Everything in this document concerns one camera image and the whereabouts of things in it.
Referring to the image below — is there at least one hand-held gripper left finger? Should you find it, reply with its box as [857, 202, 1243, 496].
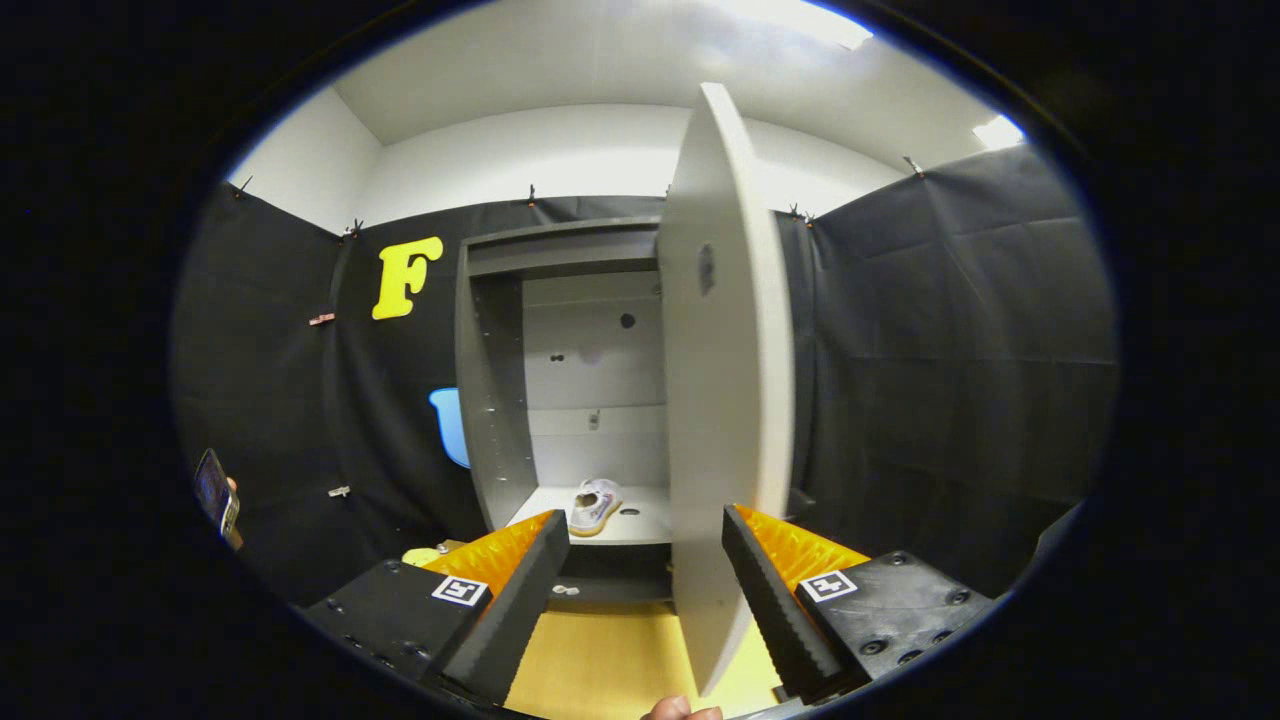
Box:
[300, 508, 571, 706]

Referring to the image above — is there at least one long ceiling light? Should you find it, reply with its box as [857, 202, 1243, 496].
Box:
[720, 0, 874, 51]

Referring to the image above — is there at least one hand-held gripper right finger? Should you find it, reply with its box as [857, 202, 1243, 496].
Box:
[721, 504, 1001, 701]

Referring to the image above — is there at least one small ceiling light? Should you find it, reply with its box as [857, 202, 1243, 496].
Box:
[972, 114, 1027, 151]

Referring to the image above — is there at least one black backdrop cloth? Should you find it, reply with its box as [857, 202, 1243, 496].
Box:
[170, 145, 1119, 611]

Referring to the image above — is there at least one smartphone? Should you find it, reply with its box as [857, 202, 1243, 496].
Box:
[192, 448, 241, 541]

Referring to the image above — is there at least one white shoe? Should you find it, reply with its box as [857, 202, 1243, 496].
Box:
[568, 478, 623, 538]

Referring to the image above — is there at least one dark grey shoe cabinet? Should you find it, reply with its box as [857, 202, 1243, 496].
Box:
[455, 215, 816, 606]

